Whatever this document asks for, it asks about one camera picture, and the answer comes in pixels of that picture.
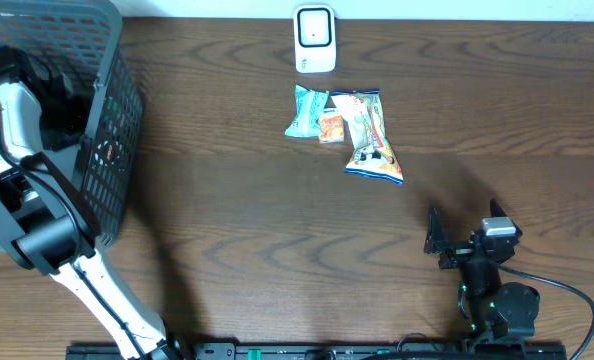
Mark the dark grey plastic mesh basket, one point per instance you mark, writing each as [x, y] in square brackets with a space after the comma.
[80, 40]

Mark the green Kleenex tissue pack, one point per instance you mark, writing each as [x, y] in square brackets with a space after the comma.
[309, 107]

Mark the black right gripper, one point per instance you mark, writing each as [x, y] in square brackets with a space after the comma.
[436, 241]

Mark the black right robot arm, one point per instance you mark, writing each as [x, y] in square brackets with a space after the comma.
[498, 311]

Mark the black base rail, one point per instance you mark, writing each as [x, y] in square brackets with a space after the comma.
[229, 351]

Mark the small orange tissue pack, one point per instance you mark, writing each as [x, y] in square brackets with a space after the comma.
[332, 127]

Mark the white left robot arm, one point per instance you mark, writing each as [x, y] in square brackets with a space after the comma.
[46, 224]

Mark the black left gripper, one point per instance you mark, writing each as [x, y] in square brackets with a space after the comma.
[50, 128]

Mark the orange wet sheet package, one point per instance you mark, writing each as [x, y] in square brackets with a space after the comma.
[373, 156]

